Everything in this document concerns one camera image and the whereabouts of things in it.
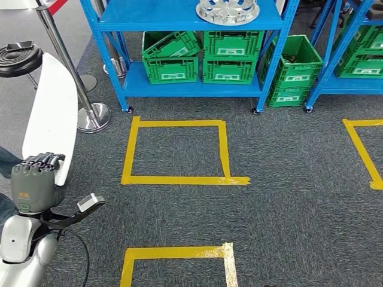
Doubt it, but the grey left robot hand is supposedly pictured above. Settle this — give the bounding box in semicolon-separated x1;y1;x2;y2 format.
11;152;69;216

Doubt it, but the white curved plastic part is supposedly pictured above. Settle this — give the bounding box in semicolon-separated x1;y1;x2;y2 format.
22;52;79;187

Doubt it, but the blue metal shelf rack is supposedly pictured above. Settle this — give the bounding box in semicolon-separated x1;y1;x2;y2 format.
79;0;301;115
304;0;383;114

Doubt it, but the black round stool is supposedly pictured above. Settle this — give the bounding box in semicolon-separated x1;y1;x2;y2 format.
0;41;44;91

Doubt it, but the flat grey round base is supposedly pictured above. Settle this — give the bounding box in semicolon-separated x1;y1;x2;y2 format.
78;74;98;93

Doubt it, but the dark phone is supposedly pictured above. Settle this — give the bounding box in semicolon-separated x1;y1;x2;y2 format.
6;40;34;51

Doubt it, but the red barrier belt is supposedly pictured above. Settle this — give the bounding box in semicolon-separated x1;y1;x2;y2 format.
48;0;69;16

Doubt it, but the yellow tape square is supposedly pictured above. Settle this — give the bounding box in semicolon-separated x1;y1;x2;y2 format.
119;242;239;287
342;118;383;191
120;115;251;187

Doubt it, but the green plastic crate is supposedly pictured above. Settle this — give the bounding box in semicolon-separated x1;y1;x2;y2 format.
258;34;324;91
332;22;383;56
202;58;258;85
266;86;312;109
142;54;200;85
141;30;202;59
334;52;383;79
202;30;265;61

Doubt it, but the silver wheel hubcap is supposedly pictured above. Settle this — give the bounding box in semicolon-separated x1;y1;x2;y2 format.
196;0;260;26

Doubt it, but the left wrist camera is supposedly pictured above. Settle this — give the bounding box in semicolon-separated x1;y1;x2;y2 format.
76;193;107;216

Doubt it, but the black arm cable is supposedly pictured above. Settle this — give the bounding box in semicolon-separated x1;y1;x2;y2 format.
57;227;91;287

